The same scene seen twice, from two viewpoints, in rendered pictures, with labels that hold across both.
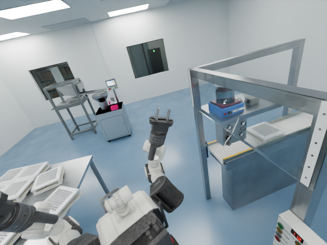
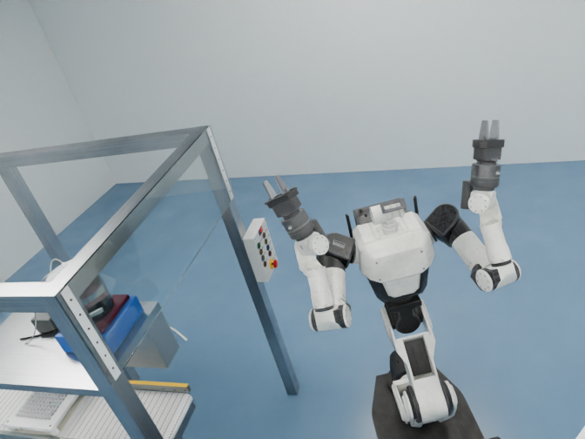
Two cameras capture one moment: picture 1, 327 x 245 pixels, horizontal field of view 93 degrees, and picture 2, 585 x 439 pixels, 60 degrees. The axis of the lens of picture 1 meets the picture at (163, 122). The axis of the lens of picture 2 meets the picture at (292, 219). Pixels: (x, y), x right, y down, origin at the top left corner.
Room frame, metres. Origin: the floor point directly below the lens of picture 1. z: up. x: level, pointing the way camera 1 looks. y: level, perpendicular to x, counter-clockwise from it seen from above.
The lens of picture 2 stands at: (1.93, 0.81, 2.32)
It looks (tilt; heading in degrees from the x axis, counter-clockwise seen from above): 31 degrees down; 213
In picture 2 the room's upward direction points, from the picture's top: 16 degrees counter-clockwise
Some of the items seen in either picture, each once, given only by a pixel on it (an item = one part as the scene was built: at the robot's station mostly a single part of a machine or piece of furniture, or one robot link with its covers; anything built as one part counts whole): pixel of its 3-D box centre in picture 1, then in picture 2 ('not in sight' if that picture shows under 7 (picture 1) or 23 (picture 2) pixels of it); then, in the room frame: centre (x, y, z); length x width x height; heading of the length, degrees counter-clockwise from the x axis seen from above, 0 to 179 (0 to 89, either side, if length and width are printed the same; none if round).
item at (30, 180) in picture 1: (14, 189); not in sight; (1.23, 1.58, 0.92); 0.25 x 0.24 x 0.02; 178
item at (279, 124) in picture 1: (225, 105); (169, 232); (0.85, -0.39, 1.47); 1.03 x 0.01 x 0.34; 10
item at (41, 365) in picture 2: not in sight; (57, 343); (1.23, -0.70, 1.25); 0.62 x 0.38 x 0.04; 100
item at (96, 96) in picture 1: (105, 100); not in sight; (3.68, 1.23, 0.95); 0.49 x 0.36 x 0.38; 95
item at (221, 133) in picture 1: (230, 129); (138, 337); (1.07, -0.53, 1.14); 0.22 x 0.11 x 0.20; 100
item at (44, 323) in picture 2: not in sight; (50, 319); (1.18, -0.76, 1.30); 0.10 x 0.07 x 0.06; 100
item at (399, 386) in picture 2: not in sight; (418, 398); (0.46, 0.26, 0.28); 0.21 x 0.20 x 0.13; 31
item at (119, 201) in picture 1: (120, 200); (386, 215); (0.48, 0.26, 1.32); 0.10 x 0.07 x 0.09; 121
